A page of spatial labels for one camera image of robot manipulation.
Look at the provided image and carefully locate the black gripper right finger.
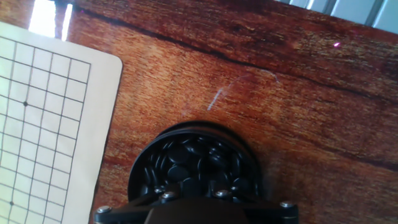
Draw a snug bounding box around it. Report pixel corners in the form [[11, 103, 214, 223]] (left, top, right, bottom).
[[198, 188, 299, 224]]

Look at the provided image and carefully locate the black go stones heap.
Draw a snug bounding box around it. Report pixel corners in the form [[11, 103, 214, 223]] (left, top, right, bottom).
[[139, 135, 257, 200]]

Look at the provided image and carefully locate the beige go board mat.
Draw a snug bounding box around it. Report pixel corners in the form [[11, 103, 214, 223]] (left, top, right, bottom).
[[0, 21, 124, 224]]

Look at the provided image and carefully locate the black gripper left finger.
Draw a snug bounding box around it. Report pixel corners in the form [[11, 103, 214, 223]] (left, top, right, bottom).
[[94, 186, 196, 224]]

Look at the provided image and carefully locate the black round stone bowl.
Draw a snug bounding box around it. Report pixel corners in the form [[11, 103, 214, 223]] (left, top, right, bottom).
[[127, 120, 262, 203]]

